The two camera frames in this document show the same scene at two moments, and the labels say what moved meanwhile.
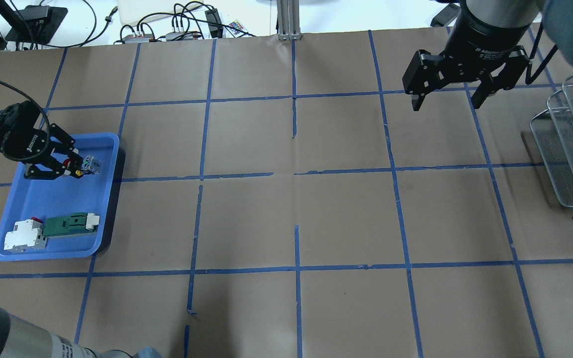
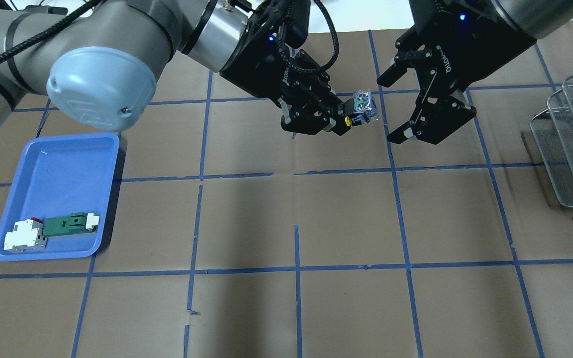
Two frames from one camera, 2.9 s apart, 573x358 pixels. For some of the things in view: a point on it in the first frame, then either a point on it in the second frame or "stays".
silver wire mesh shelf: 570,135 stays
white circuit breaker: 27,235 stays
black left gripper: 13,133 -> 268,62
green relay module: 70,224 stays
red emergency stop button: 90,165 -> 365,106
